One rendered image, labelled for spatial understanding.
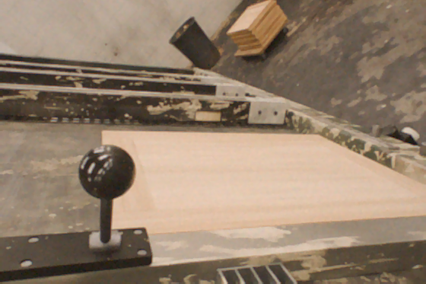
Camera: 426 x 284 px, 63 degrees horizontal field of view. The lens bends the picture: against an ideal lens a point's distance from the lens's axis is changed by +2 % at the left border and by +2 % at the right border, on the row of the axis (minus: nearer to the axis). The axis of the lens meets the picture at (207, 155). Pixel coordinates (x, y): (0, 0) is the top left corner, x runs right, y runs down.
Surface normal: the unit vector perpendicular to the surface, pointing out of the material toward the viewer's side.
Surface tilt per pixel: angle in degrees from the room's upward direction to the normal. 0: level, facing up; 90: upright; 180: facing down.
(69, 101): 90
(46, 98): 90
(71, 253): 50
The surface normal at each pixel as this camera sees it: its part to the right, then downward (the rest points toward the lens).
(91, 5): 0.40, 0.21
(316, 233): 0.10, -0.94
